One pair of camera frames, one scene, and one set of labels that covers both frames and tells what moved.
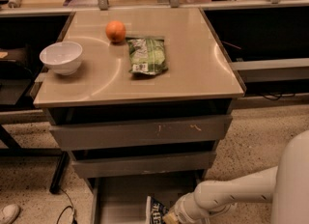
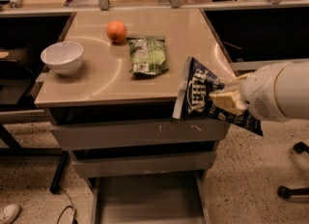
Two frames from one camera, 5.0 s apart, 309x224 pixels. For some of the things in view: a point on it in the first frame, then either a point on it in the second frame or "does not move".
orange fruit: (116, 31) does not move
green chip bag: (148, 55) does not move
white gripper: (181, 210) → (259, 93)
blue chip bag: (154, 210) → (194, 100)
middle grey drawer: (98, 167) does not move
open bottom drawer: (122, 200) does not move
